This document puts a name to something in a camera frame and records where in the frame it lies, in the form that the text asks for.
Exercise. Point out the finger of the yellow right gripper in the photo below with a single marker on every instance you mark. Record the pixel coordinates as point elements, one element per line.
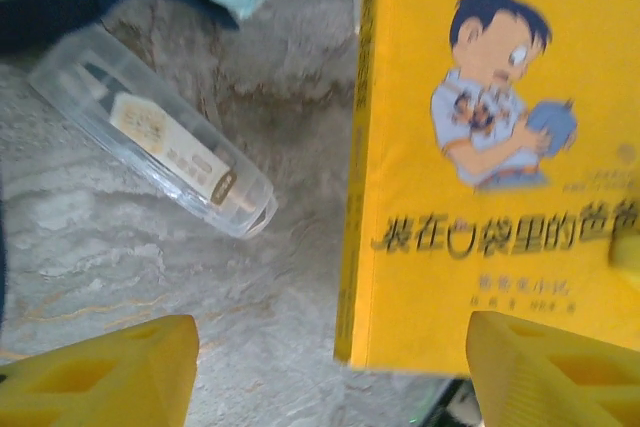
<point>627,259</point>

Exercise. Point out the yellow cartoon book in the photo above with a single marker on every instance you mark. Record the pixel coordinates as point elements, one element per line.
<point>415,222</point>

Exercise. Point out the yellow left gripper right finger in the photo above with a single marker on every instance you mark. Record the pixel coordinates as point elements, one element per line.
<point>550,382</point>

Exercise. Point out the clear plastic pen case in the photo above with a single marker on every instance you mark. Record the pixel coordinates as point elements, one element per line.
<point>150,127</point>

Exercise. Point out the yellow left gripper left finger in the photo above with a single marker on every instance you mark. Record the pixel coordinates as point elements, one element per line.
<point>100,382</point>

